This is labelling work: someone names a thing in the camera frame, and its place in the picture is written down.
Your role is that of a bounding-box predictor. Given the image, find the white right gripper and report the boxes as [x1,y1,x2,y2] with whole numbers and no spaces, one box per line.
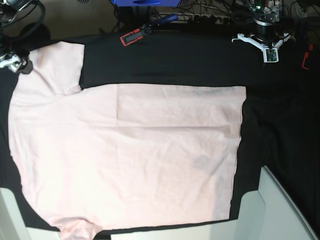
[0,53,33,75]

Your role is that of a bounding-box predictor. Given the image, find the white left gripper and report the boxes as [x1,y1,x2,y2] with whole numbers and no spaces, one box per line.
[231,32,291,63]

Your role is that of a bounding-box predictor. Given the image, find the pink T-shirt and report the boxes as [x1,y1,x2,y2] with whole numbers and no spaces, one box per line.
[8,42,246,240]

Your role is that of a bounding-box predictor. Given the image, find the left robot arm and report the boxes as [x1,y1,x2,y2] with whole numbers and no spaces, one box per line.
[230,0,292,64]

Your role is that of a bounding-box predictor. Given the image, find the orange clamp at right edge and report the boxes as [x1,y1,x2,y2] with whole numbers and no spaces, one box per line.
[301,44,314,70]

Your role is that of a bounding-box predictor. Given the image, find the black table cloth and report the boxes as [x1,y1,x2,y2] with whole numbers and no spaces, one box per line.
[0,32,320,238]

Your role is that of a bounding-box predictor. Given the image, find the blue box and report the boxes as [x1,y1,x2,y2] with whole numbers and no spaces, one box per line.
[111,0,180,7]

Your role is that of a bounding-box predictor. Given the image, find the orange black clamp blue handle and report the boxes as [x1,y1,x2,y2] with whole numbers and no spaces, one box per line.
[120,14,179,47]

